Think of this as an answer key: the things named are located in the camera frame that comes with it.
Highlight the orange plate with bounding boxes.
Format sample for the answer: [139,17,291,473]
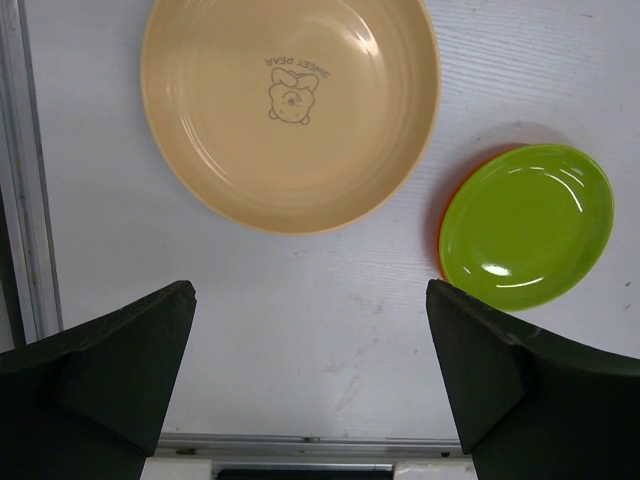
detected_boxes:
[428,142,529,281]

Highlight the green plate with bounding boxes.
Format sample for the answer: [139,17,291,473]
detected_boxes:
[437,144,615,311]

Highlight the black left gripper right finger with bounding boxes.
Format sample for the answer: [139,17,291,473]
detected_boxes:
[426,280,639,479]

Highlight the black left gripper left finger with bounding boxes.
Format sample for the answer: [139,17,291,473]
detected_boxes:
[1,281,196,479]

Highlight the beige plate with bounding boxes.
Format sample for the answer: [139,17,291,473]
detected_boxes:
[140,1,441,235]

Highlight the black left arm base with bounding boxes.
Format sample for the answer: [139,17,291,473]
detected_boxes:
[215,468,394,480]

